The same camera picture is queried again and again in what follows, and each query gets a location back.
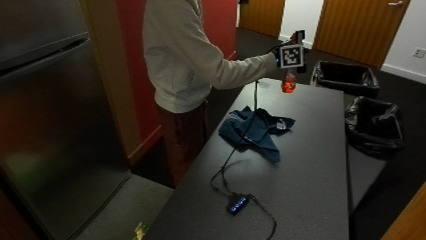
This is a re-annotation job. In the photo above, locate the the person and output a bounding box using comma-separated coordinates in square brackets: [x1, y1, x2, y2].
[141, 0, 285, 188]

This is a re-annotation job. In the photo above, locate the black cable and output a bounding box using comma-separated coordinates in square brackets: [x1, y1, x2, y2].
[246, 193, 278, 240]
[209, 79, 261, 198]

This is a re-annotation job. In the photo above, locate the stainless steel refrigerator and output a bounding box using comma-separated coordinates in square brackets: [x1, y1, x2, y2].
[0, 0, 132, 240]

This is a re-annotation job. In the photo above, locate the black lined trash bin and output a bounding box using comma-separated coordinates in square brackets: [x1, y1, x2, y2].
[309, 60, 382, 100]
[343, 95, 406, 161]

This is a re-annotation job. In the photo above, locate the blue cloth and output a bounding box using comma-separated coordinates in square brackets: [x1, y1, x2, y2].
[217, 105, 297, 164]

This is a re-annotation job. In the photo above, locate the white marker cube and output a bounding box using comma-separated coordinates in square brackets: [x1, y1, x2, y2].
[278, 44, 305, 70]

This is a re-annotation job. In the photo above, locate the orange spray bottle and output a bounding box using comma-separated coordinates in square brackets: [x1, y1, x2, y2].
[281, 69, 298, 94]

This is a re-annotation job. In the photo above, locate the wooden door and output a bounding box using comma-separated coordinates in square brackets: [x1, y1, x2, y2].
[311, 0, 413, 69]
[237, 0, 286, 39]

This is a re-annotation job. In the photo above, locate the black usb hub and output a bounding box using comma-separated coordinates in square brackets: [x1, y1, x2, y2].
[225, 194, 250, 216]

